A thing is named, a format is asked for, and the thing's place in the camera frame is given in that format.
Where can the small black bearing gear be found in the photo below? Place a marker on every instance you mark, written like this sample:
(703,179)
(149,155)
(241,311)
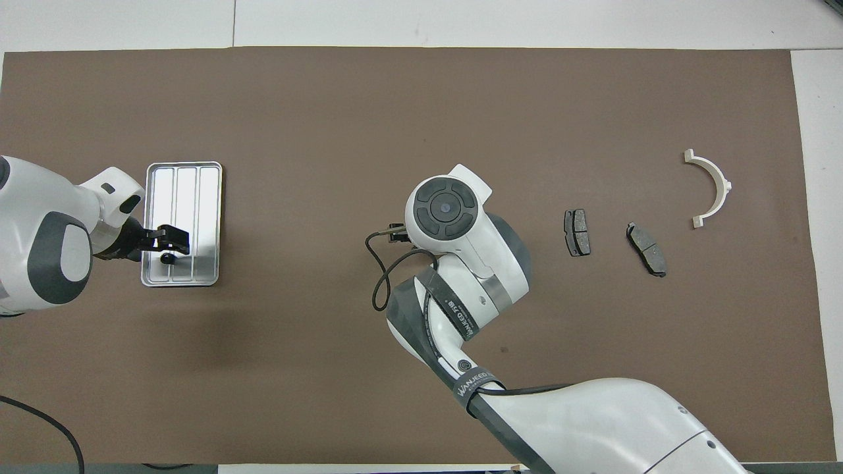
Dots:
(168,261)

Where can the dark rectangular brake pad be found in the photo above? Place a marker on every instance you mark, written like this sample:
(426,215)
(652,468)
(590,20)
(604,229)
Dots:
(577,232)

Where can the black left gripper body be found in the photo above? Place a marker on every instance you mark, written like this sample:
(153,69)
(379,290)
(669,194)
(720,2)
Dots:
(128,240)

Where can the grey elongated brake pad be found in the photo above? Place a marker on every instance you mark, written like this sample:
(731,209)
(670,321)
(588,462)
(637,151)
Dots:
(647,250)

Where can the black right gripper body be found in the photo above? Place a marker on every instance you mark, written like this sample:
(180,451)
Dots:
(398,235)

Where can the silver metal tray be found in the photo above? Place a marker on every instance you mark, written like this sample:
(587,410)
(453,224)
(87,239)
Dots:
(197,197)

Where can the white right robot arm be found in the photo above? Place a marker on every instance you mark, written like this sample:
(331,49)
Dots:
(593,421)

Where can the brown table mat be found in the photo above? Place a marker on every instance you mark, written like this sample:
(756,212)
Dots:
(461,99)

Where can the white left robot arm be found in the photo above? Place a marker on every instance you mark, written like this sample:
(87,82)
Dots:
(46,230)

